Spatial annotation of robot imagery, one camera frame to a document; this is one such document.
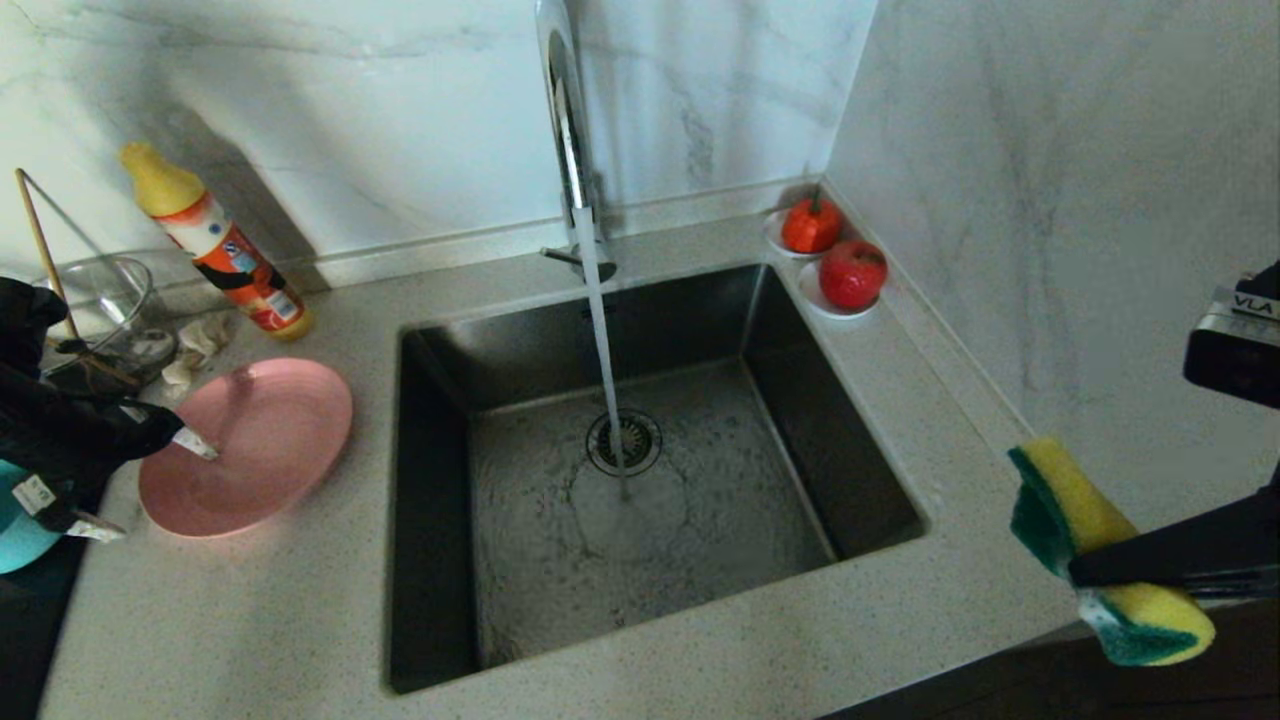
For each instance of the red apple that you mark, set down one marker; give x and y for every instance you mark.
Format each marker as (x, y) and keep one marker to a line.
(854, 274)

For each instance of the running water stream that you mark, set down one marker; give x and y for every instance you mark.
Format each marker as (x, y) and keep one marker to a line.
(603, 350)

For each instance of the teal bowl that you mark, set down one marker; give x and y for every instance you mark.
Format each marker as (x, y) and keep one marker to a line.
(18, 545)

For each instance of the round metal drain strainer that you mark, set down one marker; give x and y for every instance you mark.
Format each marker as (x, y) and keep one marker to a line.
(645, 445)

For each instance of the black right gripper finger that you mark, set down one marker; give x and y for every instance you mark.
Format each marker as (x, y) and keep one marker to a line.
(1235, 585)
(1180, 550)

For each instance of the yellow sponge green backing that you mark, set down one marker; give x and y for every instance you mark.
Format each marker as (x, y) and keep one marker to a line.
(1060, 500)

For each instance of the small white dish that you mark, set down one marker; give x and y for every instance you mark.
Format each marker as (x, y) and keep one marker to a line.
(813, 298)
(773, 236)

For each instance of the red tomato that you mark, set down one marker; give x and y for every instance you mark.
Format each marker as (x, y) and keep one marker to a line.
(812, 226)

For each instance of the orange detergent bottle yellow cap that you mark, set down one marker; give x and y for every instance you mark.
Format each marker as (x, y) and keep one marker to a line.
(225, 250)

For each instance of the chrome kitchen faucet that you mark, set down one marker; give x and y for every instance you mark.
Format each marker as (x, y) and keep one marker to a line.
(570, 130)

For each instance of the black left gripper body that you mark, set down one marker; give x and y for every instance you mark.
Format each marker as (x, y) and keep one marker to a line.
(70, 435)

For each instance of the pink plate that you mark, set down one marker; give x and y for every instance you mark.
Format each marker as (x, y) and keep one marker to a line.
(270, 450)

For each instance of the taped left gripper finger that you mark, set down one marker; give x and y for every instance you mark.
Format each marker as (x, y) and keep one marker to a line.
(100, 528)
(195, 445)

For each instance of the clear glass jug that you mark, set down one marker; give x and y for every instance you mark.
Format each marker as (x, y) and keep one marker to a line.
(125, 300)

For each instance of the crumpled beige tissue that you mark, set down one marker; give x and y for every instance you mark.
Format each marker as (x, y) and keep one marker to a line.
(198, 345)

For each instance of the black stove cooktop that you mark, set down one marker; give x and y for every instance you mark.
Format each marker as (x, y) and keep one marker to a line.
(25, 660)

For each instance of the stainless steel sink basin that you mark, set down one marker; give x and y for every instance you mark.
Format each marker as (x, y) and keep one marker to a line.
(760, 530)

